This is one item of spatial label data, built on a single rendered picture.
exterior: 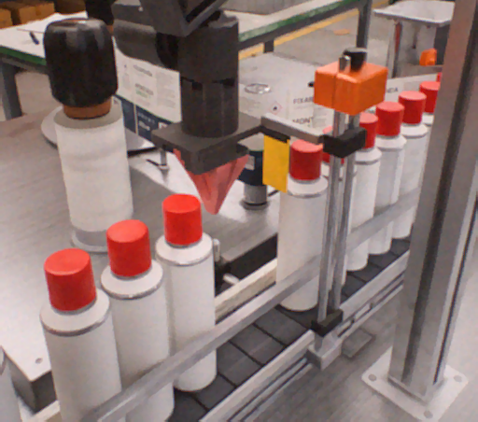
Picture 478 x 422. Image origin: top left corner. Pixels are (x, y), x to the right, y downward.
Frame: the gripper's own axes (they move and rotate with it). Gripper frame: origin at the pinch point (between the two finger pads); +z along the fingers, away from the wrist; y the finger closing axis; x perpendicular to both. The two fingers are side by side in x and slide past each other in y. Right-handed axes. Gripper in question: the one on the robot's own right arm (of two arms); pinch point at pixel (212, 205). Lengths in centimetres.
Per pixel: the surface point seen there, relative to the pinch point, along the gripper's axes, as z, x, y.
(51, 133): 12, -56, -11
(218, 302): 10.3, 3.1, 2.1
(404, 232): 12.2, 9.1, -27.8
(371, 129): -5.9, 7.9, -17.4
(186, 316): 3.8, 7.8, 10.6
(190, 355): 5.7, 10.1, 12.2
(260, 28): 21, -111, -130
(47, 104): 100, -294, -127
